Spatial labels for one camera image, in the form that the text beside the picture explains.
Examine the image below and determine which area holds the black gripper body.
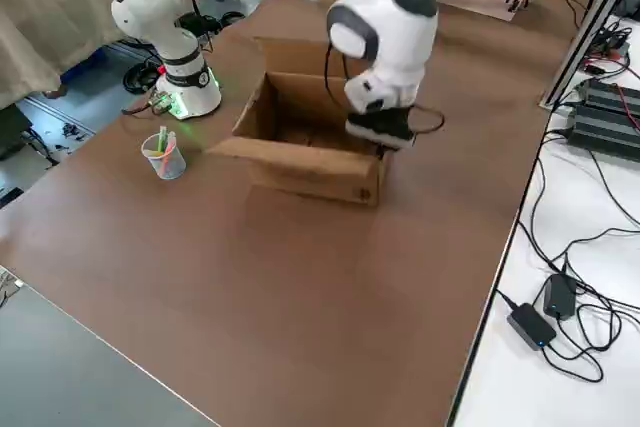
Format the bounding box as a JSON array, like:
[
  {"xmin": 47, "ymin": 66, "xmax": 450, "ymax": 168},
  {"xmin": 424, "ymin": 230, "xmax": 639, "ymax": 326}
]
[{"xmin": 346, "ymin": 105, "xmax": 419, "ymax": 151}]

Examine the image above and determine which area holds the brown cardboard box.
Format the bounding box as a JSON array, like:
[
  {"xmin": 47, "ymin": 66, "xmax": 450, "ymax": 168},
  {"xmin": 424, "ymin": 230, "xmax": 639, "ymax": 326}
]
[{"xmin": 205, "ymin": 35, "xmax": 396, "ymax": 209}]

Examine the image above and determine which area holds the large black power supply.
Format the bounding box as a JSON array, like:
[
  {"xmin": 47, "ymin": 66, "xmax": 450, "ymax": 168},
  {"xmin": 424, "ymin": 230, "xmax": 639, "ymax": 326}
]
[
  {"xmin": 567, "ymin": 106, "xmax": 640, "ymax": 164},
  {"xmin": 577, "ymin": 77, "xmax": 640, "ymax": 116}
]

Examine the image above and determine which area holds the clear plastic cup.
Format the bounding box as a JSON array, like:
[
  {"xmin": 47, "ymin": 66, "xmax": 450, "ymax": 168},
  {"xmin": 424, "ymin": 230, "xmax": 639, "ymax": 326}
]
[{"xmin": 140, "ymin": 129, "xmax": 187, "ymax": 181}]

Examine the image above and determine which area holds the pink marker pen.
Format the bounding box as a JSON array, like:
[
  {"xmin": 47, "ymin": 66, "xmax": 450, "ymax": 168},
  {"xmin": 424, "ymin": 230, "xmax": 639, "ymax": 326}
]
[{"xmin": 160, "ymin": 132, "xmax": 178, "ymax": 176}]

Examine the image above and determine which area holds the small black power adapter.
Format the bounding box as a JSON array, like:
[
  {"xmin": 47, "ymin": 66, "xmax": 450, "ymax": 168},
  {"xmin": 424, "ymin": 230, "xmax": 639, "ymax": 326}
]
[
  {"xmin": 507, "ymin": 302, "xmax": 559, "ymax": 351},
  {"xmin": 542, "ymin": 272, "xmax": 580, "ymax": 321}
]

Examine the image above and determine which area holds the beige curtain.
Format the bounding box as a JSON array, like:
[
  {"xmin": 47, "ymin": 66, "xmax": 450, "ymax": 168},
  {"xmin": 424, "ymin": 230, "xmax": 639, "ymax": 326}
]
[{"xmin": 0, "ymin": 0, "xmax": 151, "ymax": 111}]

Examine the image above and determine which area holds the aluminium frame post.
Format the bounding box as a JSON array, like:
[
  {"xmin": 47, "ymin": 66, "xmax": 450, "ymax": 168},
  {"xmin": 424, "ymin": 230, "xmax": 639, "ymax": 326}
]
[{"xmin": 538, "ymin": 0, "xmax": 640, "ymax": 109}]

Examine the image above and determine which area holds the black cable hub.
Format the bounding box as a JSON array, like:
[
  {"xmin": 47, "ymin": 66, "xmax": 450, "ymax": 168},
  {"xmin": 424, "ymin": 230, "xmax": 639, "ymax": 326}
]
[{"xmin": 582, "ymin": 24, "xmax": 632, "ymax": 73}]

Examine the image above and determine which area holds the black desk cable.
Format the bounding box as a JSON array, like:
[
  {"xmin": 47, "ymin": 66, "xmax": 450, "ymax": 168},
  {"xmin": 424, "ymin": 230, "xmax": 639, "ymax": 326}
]
[{"xmin": 514, "ymin": 129, "xmax": 640, "ymax": 273}]

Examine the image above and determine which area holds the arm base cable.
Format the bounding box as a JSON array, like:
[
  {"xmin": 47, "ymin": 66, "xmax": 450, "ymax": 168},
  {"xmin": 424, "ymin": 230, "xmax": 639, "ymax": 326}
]
[{"xmin": 121, "ymin": 96, "xmax": 157, "ymax": 116}]

